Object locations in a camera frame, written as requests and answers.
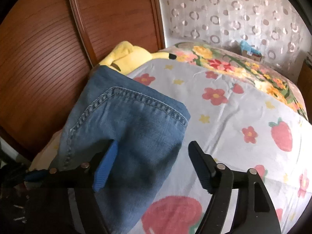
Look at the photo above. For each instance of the white circle pattern curtain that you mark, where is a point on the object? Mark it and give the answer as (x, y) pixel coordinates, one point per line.
(273, 27)

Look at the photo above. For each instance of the white floral bed quilt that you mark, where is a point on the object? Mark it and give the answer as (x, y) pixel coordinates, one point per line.
(238, 125)

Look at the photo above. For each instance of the yellow plush toy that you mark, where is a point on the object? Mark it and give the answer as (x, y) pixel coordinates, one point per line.
(126, 57)

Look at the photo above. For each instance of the colourful flower blanket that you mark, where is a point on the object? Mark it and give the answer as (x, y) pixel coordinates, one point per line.
(261, 76)

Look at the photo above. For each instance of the blue denim pants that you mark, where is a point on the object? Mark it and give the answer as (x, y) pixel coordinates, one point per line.
(149, 129)

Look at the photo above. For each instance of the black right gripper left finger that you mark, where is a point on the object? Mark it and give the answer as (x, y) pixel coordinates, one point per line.
(64, 201)

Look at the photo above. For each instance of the blue item on box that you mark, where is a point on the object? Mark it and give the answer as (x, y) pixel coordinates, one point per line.
(249, 52)

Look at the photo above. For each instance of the wooden side cabinet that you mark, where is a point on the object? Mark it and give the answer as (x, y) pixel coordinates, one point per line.
(304, 78)

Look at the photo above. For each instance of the brown wooden wardrobe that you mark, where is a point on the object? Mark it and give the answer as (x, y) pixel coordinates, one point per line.
(48, 48)

